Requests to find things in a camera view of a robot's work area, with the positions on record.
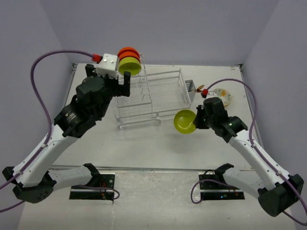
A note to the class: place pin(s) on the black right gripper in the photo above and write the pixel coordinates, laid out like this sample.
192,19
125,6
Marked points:
197,121

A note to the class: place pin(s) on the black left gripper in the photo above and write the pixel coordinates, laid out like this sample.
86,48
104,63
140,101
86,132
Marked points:
124,89

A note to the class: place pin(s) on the lime green bowl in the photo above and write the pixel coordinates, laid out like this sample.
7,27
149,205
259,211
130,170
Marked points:
183,121
129,64

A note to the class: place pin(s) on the floral leaf pattern bowl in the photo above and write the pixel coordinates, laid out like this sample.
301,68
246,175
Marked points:
224,95

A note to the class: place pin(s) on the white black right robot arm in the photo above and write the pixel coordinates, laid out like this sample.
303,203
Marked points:
273,186

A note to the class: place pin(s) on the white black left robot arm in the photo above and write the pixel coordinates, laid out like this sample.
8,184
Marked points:
33,179

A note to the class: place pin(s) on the gold utensil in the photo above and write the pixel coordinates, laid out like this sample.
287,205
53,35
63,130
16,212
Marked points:
199,89

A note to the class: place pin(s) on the orange bowl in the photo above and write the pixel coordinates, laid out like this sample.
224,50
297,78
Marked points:
129,55

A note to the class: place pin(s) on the red bowl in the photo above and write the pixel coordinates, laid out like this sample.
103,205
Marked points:
128,49

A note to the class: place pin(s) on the grey cutlery holder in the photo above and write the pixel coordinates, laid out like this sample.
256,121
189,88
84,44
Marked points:
191,89

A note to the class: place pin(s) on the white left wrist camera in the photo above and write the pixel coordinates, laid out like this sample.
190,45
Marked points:
108,66

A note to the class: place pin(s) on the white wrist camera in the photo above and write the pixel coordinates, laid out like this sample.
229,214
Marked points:
108,66
206,94

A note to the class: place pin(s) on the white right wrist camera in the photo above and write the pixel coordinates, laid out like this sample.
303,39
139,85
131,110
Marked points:
206,94

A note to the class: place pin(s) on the white wire dish rack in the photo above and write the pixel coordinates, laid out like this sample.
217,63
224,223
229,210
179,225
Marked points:
153,96

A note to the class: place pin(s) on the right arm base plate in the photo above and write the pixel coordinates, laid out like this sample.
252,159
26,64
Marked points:
214,191

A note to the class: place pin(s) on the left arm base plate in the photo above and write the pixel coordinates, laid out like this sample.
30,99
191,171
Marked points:
105,180

